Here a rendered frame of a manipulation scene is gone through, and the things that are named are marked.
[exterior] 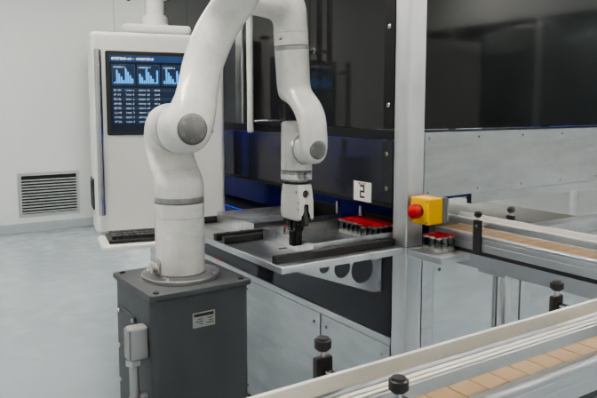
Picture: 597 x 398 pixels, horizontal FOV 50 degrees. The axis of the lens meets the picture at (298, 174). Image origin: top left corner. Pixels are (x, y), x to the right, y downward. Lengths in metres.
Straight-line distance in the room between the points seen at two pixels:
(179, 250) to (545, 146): 1.27
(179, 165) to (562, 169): 1.33
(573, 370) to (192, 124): 0.93
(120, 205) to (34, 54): 4.64
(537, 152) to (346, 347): 0.89
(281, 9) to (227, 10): 0.16
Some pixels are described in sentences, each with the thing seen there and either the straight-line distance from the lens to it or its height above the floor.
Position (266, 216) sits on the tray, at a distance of 2.29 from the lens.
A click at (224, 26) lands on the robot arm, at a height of 1.47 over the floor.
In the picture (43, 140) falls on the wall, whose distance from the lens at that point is 7.00.
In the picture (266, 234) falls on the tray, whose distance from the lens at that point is 1.88.
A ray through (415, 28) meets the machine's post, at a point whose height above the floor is 1.49.
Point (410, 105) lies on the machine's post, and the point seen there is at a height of 1.28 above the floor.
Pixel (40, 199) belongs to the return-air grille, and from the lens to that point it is 7.03.
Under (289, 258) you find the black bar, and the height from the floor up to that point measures 0.89.
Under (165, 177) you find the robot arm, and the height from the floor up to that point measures 1.11.
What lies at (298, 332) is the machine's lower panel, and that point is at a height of 0.47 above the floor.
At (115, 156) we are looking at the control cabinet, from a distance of 2.46.
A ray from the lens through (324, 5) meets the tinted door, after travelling 2.12.
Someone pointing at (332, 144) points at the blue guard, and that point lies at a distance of 2.04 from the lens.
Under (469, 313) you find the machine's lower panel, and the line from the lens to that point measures 2.06.
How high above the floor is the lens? 1.27
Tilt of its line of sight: 6 degrees down
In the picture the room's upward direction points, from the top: straight up
